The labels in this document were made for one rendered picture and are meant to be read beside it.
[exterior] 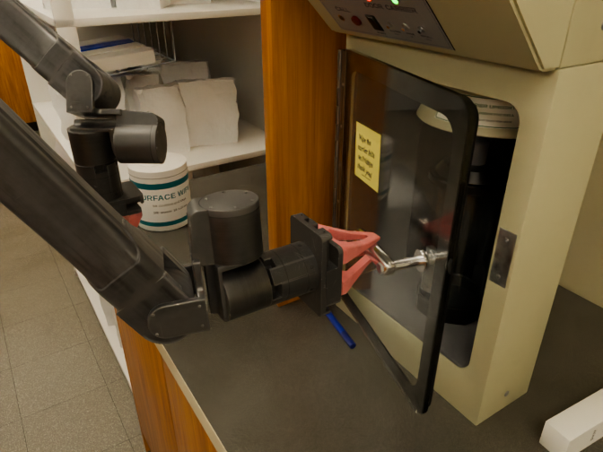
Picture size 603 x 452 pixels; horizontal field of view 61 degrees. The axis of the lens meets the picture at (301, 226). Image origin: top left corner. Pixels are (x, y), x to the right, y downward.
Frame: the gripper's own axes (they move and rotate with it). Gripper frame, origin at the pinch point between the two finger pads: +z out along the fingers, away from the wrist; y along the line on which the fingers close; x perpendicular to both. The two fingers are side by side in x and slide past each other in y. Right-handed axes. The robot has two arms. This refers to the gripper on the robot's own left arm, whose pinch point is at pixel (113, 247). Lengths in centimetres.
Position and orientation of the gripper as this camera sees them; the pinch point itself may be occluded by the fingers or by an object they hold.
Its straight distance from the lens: 84.7
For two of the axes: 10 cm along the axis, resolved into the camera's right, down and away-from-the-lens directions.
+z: 0.0, 8.8, 4.8
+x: -5.5, -4.0, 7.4
